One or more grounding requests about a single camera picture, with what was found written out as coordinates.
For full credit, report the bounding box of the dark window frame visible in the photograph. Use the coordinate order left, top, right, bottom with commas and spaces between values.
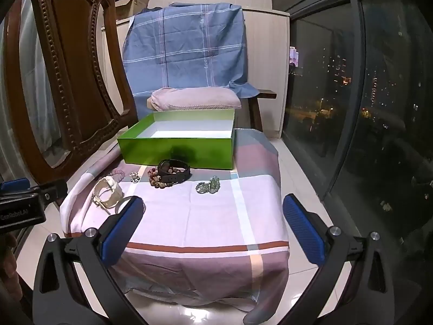
271, 0, 433, 244

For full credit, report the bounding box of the person's left hand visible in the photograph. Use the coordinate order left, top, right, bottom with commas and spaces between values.
0, 234, 22, 280

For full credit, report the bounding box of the carved wooden chair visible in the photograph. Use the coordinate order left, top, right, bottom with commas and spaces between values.
0, 0, 137, 190

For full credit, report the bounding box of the pink checked cloth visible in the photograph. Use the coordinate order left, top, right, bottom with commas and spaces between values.
59, 128, 290, 315

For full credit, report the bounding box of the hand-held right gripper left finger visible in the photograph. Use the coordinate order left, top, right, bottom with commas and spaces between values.
32, 196, 159, 325

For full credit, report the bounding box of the dark wooden armchair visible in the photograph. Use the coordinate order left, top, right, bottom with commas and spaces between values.
248, 89, 277, 132

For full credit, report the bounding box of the brown cardboard box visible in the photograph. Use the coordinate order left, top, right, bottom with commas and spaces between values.
115, 0, 151, 19

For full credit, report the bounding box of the black wrist watch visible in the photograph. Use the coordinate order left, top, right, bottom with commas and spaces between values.
158, 159, 191, 184

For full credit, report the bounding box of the blue plaid cloth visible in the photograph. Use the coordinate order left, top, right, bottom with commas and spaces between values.
122, 3, 259, 100

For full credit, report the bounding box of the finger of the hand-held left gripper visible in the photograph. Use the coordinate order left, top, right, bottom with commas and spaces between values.
30, 179, 69, 210
0, 178, 30, 194

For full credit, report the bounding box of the green cardboard box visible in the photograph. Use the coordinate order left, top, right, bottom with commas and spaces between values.
117, 109, 237, 170

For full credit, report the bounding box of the white wrist watch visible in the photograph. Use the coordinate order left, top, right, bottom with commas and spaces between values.
92, 175, 124, 208

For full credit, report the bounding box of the brown bead bracelet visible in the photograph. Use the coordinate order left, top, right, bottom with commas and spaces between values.
147, 167, 180, 190

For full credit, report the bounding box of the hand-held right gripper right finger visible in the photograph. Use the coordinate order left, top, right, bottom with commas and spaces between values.
244, 194, 395, 325

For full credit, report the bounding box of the pink cushion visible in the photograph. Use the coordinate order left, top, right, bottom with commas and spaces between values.
150, 87, 242, 112

